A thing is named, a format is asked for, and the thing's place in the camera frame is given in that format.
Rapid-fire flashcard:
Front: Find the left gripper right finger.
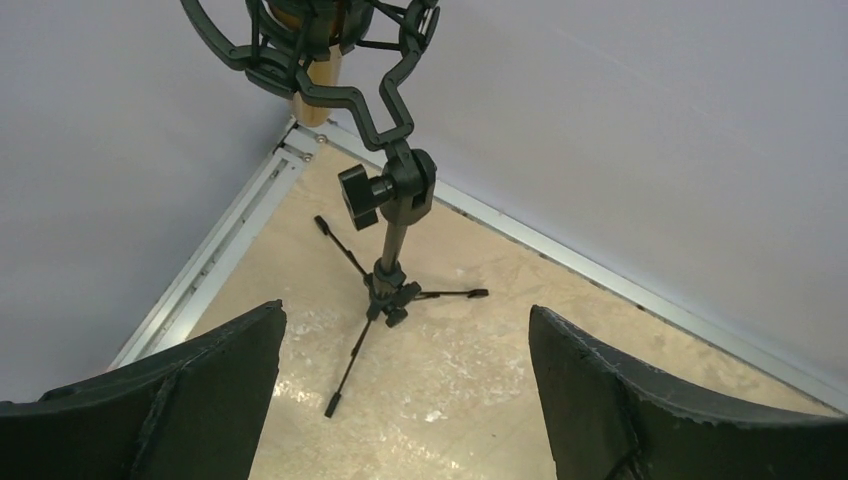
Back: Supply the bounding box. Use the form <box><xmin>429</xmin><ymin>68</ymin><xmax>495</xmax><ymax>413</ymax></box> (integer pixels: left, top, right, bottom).
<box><xmin>528</xmin><ymin>305</ymin><xmax>847</xmax><ymax>479</ymax></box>

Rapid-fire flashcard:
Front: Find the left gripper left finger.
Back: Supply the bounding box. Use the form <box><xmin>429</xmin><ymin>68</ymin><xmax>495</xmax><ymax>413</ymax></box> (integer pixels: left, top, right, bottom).
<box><xmin>1</xmin><ymin>300</ymin><xmax>286</xmax><ymax>479</ymax></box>

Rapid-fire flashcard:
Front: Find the black tripod mic stand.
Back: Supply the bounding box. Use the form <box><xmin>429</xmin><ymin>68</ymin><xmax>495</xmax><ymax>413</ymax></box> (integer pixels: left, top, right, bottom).
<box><xmin>179</xmin><ymin>0</ymin><xmax>490</xmax><ymax>420</ymax></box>

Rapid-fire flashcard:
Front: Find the gold microphone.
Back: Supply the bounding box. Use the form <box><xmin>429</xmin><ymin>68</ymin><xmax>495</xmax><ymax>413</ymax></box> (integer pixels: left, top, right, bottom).
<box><xmin>268</xmin><ymin>1</ymin><xmax>346</xmax><ymax>127</ymax></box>

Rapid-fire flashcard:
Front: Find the aluminium table frame rail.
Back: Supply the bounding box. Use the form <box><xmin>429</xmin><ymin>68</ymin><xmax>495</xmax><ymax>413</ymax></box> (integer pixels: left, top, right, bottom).
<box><xmin>115</xmin><ymin>123</ymin><xmax>847</xmax><ymax>420</ymax></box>

